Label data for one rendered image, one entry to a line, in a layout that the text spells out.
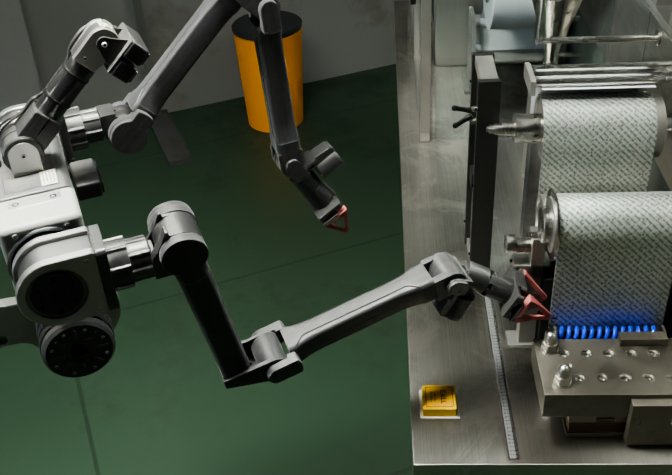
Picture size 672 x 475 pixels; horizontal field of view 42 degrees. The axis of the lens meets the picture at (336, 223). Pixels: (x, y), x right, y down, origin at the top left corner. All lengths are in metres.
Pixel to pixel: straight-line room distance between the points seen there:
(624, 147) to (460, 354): 0.58
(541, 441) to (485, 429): 0.11
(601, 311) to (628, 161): 0.33
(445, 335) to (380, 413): 1.09
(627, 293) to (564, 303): 0.13
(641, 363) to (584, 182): 0.41
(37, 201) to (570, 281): 1.04
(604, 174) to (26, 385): 2.30
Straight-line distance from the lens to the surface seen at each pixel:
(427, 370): 1.99
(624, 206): 1.82
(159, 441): 3.15
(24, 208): 1.51
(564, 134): 1.94
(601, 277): 1.87
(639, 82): 1.99
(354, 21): 5.28
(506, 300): 1.83
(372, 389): 3.21
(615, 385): 1.83
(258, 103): 4.72
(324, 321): 1.71
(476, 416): 1.91
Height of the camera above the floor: 2.29
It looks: 35 degrees down
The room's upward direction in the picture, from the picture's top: 3 degrees counter-clockwise
